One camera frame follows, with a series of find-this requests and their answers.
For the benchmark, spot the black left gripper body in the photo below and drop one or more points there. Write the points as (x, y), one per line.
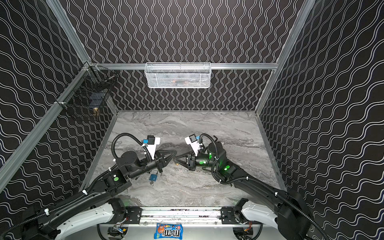
(160, 161)

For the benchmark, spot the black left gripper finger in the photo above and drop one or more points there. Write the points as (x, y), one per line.
(167, 159)
(164, 153)

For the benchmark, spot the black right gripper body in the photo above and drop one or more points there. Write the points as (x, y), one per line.
(190, 162)

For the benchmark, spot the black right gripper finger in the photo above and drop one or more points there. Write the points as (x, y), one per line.
(182, 163)
(181, 157)

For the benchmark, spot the blue padlock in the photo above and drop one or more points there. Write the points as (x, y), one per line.
(153, 177)

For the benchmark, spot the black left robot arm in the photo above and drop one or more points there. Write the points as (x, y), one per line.
(98, 203)

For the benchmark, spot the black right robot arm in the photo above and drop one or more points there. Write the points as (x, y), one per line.
(291, 214)

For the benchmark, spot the blue candy bag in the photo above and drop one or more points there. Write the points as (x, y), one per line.
(169, 231)

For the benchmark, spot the brass object in basket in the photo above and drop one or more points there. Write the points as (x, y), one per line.
(96, 112)

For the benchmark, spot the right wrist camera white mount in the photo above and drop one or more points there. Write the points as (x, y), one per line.
(193, 142)

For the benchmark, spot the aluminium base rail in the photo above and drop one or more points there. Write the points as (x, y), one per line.
(201, 216)

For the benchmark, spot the white wire mesh basket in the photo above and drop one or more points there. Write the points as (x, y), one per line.
(178, 75)

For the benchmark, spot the black wire basket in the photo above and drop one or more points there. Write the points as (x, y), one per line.
(92, 91)

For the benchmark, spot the aluminium corner frame post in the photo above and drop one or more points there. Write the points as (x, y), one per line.
(69, 30)

